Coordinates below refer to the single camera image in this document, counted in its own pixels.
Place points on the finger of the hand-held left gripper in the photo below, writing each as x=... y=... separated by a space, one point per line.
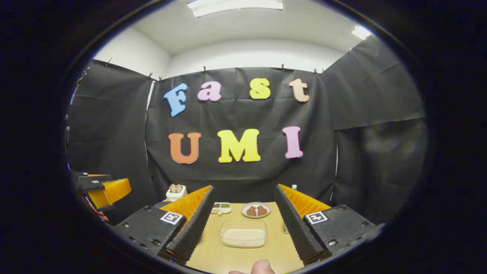
x=93 y=182
x=112 y=192

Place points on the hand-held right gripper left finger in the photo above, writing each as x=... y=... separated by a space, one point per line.
x=192 y=228

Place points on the black backdrop cloth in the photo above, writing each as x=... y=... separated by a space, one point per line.
x=243 y=114

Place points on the white round plate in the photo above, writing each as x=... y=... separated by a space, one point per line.
x=243 y=211

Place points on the small ceiling light panel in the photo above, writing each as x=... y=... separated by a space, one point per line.
x=361 y=32

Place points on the white toaster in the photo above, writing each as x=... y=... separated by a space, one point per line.
x=175 y=196

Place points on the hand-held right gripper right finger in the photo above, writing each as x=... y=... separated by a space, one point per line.
x=296 y=228

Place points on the clear glass dish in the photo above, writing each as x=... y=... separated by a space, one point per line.
x=243 y=225

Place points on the long ceiling light panel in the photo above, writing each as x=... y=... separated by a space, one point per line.
x=236 y=7

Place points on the white divided grain dish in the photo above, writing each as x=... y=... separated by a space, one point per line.
x=220 y=208

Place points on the brown meat piece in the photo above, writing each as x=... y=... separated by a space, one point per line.
x=251 y=211
x=262 y=210

